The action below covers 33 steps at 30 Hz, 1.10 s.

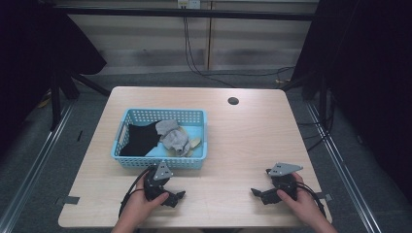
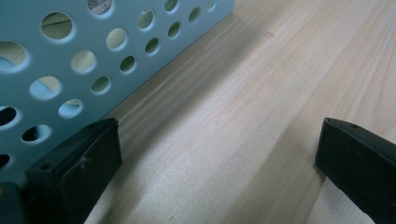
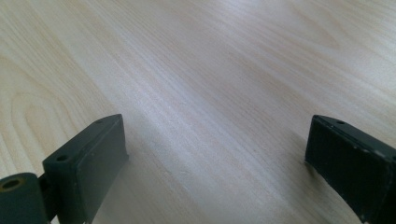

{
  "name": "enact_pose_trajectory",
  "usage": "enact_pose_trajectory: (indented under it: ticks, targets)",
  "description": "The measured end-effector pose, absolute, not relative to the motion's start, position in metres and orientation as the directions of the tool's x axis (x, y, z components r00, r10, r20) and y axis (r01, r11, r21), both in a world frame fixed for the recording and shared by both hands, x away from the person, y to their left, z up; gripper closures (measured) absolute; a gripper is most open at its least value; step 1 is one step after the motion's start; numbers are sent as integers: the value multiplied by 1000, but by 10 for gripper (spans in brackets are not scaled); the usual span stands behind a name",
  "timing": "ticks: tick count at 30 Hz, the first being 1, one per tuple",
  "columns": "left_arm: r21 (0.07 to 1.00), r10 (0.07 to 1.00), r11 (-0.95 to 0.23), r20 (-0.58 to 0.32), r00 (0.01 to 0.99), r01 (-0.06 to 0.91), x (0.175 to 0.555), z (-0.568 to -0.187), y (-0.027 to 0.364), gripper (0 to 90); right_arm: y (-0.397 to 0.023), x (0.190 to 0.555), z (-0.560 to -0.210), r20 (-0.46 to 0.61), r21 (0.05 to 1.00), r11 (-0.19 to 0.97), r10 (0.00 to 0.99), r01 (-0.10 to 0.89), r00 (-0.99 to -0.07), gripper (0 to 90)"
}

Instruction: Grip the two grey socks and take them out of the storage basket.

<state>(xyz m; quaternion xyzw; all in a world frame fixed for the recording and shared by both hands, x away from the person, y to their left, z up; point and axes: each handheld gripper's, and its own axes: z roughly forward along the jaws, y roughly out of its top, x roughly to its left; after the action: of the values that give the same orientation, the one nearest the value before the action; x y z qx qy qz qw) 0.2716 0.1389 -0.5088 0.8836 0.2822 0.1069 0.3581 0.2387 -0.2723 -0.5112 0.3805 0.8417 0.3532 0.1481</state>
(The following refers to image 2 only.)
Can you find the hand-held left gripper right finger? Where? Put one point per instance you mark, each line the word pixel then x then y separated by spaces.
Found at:
pixel 358 161

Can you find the light blue perforated plastic basket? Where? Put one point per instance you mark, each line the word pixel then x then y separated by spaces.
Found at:
pixel 93 43

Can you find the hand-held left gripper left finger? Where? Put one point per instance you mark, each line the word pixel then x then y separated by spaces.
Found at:
pixel 74 174

